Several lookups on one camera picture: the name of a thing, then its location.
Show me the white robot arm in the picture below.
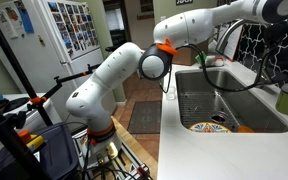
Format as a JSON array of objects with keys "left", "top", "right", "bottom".
[{"left": 66, "top": 0, "right": 288, "bottom": 144}]

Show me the brushed steel gooseneck faucet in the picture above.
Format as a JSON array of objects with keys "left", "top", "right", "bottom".
[{"left": 215, "top": 18, "right": 252, "bottom": 56}]

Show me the white refrigerator with photos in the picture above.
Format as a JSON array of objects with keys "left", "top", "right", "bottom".
[{"left": 0, "top": 0, "right": 103, "bottom": 120}]

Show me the orange plastic cup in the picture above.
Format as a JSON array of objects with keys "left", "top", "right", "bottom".
[{"left": 238, "top": 126, "right": 255, "bottom": 133}]

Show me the black camera tripod stand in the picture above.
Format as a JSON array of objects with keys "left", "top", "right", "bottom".
[{"left": 0, "top": 9, "right": 102, "bottom": 180}]

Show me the colourful patterned plate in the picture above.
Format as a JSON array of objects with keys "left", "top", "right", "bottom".
[{"left": 190, "top": 122, "right": 231, "bottom": 133}]

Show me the patterned floor rug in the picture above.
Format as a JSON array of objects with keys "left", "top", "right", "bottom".
[{"left": 127, "top": 101, "right": 161, "bottom": 134}]

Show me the wire sink rack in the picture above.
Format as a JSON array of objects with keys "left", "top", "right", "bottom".
[{"left": 178, "top": 92, "right": 239, "bottom": 131}]

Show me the stainless steel sink basin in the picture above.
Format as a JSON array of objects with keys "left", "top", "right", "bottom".
[{"left": 175, "top": 70, "right": 288, "bottom": 133}]

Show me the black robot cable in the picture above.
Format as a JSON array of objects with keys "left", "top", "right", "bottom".
[{"left": 157, "top": 43, "right": 285, "bottom": 94}]

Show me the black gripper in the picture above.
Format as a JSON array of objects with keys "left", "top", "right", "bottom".
[{"left": 264, "top": 22, "right": 288, "bottom": 85}]

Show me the clear plastic cup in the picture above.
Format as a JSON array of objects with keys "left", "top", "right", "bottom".
[{"left": 166, "top": 86, "right": 176, "bottom": 100}]

